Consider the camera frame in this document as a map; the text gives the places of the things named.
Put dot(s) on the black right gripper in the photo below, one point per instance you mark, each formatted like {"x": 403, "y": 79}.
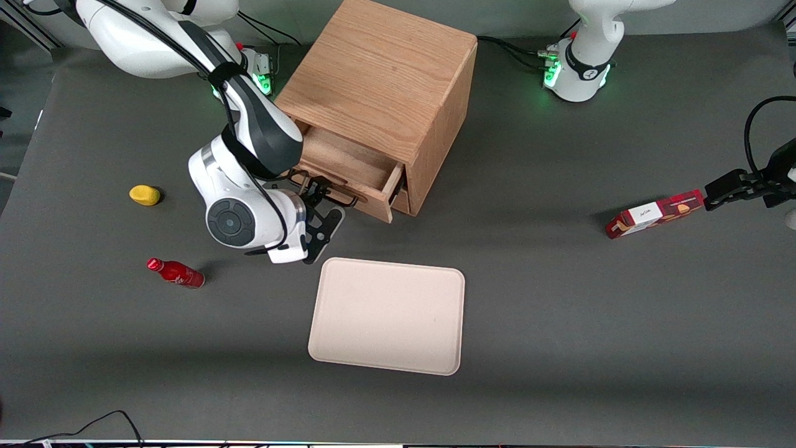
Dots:
{"x": 319, "y": 189}

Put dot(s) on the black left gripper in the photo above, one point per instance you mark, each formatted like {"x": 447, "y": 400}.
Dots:
{"x": 762, "y": 184}

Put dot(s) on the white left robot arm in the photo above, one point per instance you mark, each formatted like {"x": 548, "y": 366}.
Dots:
{"x": 587, "y": 62}

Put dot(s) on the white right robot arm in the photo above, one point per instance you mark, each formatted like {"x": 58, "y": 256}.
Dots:
{"x": 249, "y": 124}

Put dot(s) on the red cookie box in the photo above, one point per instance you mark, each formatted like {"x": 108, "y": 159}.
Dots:
{"x": 656, "y": 213}

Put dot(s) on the wooden oak cabinet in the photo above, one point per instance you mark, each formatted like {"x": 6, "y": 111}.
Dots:
{"x": 379, "y": 68}

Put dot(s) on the beige plastic tray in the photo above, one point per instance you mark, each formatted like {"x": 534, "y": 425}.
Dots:
{"x": 388, "y": 317}

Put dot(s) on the red soda bottle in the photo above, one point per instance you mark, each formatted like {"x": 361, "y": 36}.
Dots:
{"x": 177, "y": 274}

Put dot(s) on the yellow lemon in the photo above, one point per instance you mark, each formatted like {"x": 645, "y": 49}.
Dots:
{"x": 144, "y": 195}

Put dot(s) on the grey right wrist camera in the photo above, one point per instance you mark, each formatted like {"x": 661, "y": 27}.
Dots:
{"x": 323, "y": 233}

